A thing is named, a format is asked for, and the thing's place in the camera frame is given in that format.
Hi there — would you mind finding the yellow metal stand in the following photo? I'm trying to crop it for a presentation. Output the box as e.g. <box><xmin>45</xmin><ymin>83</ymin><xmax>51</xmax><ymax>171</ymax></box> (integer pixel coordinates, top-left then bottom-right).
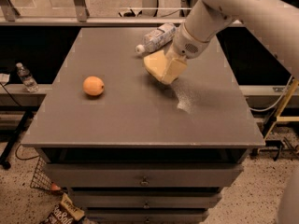
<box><xmin>255</xmin><ymin>77</ymin><xmax>299</xmax><ymax>161</ymax></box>

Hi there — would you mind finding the yellow wavy sponge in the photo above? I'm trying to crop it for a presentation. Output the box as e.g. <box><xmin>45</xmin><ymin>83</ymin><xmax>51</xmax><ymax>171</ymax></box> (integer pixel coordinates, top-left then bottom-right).
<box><xmin>143</xmin><ymin>50</ymin><xmax>173</xmax><ymax>85</ymax></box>

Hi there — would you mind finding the wire mesh basket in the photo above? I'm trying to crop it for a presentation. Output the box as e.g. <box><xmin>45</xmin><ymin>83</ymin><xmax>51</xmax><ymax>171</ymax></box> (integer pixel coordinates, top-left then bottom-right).
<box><xmin>30</xmin><ymin>158</ymin><xmax>62</xmax><ymax>193</ymax></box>

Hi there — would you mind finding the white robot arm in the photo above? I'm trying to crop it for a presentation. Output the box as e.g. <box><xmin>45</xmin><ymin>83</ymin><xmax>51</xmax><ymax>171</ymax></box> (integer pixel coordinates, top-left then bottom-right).
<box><xmin>162</xmin><ymin>0</ymin><xmax>299</xmax><ymax>84</ymax></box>

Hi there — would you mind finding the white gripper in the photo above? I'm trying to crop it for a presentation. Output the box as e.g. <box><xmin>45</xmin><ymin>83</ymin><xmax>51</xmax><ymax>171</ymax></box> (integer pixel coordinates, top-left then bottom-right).
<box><xmin>160</xmin><ymin>23</ymin><xmax>209</xmax><ymax>85</ymax></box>

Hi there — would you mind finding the metal railing frame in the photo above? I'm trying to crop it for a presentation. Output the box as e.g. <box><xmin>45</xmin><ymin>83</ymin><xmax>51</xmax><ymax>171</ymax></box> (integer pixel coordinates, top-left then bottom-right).
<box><xmin>0</xmin><ymin>0</ymin><xmax>299</xmax><ymax>28</ymax></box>

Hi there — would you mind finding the snack chip bag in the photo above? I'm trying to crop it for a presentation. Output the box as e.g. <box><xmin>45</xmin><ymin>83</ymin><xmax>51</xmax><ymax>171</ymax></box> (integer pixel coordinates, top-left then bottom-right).
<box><xmin>39</xmin><ymin>193</ymin><xmax>85</xmax><ymax>224</ymax></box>

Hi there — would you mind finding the black cable on left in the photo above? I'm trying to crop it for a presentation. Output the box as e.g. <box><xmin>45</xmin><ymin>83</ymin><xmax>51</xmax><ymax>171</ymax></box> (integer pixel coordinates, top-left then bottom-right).
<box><xmin>0</xmin><ymin>82</ymin><xmax>40</xmax><ymax>162</ymax></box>

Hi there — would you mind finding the clear plastic bottle on table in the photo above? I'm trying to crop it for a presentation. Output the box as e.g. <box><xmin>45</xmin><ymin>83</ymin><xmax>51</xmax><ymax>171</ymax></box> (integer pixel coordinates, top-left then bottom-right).
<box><xmin>135</xmin><ymin>23</ymin><xmax>176</xmax><ymax>54</ymax></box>

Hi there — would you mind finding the orange fruit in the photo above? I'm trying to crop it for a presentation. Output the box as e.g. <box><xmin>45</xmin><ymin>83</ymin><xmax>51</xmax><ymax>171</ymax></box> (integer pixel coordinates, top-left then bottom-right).
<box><xmin>83</xmin><ymin>77</ymin><xmax>105</xmax><ymax>96</ymax></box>

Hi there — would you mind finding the grey drawer cabinet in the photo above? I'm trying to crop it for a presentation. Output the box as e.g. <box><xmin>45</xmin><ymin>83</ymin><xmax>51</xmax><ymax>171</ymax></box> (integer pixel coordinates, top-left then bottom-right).
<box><xmin>23</xmin><ymin>28</ymin><xmax>263</xmax><ymax>224</ymax></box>

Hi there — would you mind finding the small water bottle on ledge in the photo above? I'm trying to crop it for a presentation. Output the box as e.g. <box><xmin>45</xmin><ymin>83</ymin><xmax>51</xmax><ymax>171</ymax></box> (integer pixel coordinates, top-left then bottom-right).
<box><xmin>16</xmin><ymin>63</ymin><xmax>39</xmax><ymax>92</ymax></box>

